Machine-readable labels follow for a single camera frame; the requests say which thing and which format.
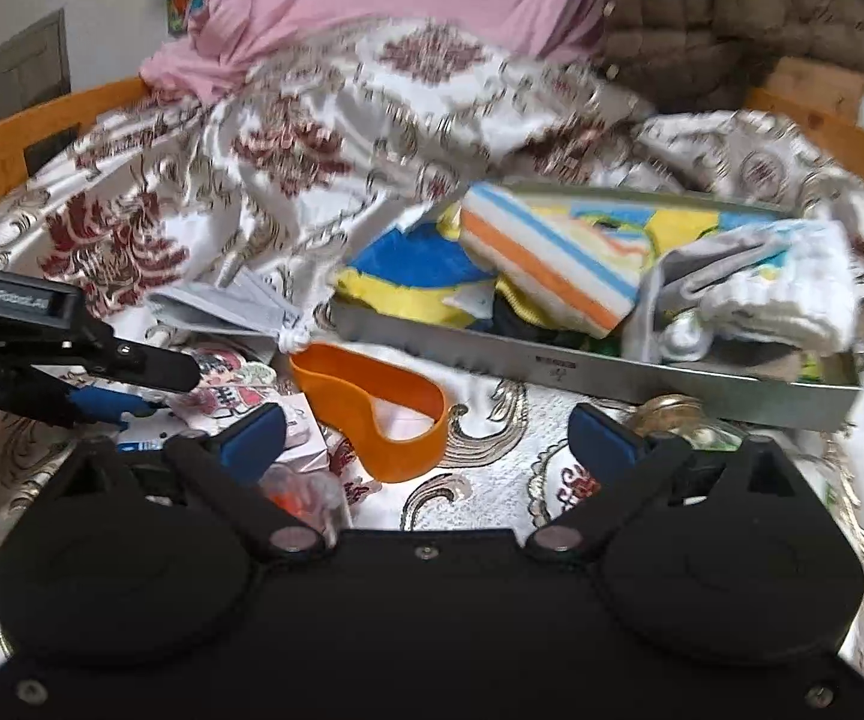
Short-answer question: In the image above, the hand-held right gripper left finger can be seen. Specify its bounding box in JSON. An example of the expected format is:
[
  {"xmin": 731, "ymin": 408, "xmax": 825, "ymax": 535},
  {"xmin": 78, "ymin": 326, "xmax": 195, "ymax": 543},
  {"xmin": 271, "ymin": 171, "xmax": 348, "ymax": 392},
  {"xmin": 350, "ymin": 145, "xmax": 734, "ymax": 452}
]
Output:
[{"xmin": 42, "ymin": 403, "xmax": 328, "ymax": 563}]

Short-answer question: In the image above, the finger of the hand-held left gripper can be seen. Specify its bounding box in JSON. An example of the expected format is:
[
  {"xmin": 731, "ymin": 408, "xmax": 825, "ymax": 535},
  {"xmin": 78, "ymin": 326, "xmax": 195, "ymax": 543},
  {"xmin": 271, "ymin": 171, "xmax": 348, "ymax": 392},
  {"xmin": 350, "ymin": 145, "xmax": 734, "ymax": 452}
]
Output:
[
  {"xmin": 0, "ymin": 375, "xmax": 170, "ymax": 433},
  {"xmin": 64, "ymin": 319, "xmax": 202, "ymax": 395}
]

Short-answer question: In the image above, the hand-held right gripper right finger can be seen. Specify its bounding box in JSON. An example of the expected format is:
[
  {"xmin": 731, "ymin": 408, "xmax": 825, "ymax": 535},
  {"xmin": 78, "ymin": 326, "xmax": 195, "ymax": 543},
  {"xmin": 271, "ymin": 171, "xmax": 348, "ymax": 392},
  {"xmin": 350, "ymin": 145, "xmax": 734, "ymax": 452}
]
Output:
[{"xmin": 527, "ymin": 403, "xmax": 817, "ymax": 563}]

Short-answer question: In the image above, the cartoon printed packet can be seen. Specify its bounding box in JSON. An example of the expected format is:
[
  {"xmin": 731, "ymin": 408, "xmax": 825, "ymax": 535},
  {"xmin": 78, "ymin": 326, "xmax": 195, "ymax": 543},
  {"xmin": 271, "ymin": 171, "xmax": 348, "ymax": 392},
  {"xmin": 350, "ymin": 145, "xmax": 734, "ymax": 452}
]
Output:
[{"xmin": 173, "ymin": 349, "xmax": 317, "ymax": 428}]

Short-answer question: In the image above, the clear thread spool case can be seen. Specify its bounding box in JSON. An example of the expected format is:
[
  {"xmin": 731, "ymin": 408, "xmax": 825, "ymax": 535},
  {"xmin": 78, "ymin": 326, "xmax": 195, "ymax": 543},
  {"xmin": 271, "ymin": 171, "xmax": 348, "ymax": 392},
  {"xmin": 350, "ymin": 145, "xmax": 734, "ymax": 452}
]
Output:
[{"xmin": 263, "ymin": 461, "xmax": 347, "ymax": 541}]

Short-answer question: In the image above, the grey metal tin tray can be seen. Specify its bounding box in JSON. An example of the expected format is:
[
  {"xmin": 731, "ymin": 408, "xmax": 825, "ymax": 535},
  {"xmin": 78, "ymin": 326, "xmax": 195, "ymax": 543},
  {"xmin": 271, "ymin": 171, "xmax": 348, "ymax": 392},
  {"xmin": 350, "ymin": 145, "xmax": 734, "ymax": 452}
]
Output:
[{"xmin": 331, "ymin": 180, "xmax": 864, "ymax": 432}]

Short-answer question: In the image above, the grey face mask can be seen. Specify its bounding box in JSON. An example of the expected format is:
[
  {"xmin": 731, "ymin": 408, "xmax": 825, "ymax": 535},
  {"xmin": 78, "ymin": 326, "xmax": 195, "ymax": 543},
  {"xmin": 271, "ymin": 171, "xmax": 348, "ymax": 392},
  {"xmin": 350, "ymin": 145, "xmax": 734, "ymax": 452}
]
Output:
[{"xmin": 145, "ymin": 268, "xmax": 305, "ymax": 352}]

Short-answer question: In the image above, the orange rubber band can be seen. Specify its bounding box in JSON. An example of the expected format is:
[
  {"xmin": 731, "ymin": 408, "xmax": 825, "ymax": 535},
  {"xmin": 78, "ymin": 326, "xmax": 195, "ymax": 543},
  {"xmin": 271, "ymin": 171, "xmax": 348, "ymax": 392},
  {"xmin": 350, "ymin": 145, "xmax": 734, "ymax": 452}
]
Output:
[{"xmin": 289, "ymin": 341, "xmax": 452, "ymax": 482}]

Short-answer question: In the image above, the orange blue striped cloth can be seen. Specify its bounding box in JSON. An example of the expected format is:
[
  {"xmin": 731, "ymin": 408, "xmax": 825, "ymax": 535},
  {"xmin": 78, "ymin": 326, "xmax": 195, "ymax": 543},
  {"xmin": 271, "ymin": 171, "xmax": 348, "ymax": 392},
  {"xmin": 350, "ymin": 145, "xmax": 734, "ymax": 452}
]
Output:
[{"xmin": 458, "ymin": 184, "xmax": 662, "ymax": 338}]

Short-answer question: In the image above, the white quilted cloth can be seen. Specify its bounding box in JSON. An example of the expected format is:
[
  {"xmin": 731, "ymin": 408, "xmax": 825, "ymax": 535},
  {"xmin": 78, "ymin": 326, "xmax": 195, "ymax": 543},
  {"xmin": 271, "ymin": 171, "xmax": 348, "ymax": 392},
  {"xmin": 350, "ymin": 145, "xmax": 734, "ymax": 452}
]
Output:
[{"xmin": 627, "ymin": 219, "xmax": 860, "ymax": 361}]

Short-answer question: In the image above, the yellow blue cartoon towel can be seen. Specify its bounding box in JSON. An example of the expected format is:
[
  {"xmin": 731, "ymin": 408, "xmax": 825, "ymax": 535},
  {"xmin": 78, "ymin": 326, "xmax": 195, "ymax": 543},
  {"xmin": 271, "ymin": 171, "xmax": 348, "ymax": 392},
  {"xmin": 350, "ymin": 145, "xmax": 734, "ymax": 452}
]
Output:
[{"xmin": 334, "ymin": 199, "xmax": 729, "ymax": 331}]

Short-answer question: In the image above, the floral satin bedspread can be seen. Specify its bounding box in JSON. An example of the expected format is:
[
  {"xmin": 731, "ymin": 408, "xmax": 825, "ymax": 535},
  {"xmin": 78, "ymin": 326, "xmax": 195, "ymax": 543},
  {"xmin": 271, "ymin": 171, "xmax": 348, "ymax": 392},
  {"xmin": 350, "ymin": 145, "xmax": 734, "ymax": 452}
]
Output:
[{"xmin": 0, "ymin": 15, "xmax": 864, "ymax": 698}]

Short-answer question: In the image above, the brown puffer jacket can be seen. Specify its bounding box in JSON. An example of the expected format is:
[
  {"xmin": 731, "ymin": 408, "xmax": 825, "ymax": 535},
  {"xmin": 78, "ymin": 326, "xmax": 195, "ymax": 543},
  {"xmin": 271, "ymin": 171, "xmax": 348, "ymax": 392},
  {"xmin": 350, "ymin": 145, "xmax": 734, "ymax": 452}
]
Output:
[{"xmin": 597, "ymin": 0, "xmax": 864, "ymax": 117}]

